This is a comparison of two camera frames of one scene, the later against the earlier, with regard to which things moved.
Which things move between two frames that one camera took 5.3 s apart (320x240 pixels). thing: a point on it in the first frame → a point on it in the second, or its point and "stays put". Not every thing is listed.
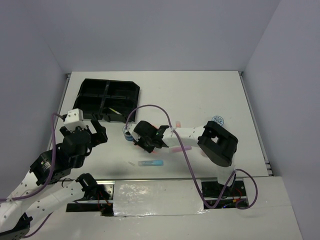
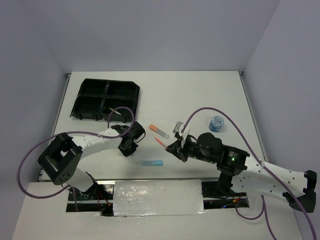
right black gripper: x=139 y=142 → x=176 y=148
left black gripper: x=101 y=136 → x=129 y=152
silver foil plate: x=137 y=198 stays put
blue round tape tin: x=218 y=119 stays put
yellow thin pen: x=117 y=112 stays put
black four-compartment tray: x=110 y=100 stays put
